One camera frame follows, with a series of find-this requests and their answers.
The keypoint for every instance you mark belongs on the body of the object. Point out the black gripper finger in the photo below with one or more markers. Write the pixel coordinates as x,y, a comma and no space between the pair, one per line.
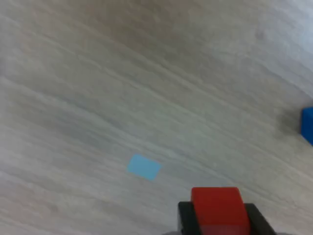
259,220
187,218

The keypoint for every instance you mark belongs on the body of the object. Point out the red cube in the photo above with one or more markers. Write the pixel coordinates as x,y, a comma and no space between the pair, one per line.
217,208

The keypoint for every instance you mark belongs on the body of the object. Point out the small blue table sticker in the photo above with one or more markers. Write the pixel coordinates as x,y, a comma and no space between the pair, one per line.
144,167

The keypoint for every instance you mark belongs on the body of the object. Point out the blue cube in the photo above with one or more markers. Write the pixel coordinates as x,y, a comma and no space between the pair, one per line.
308,124

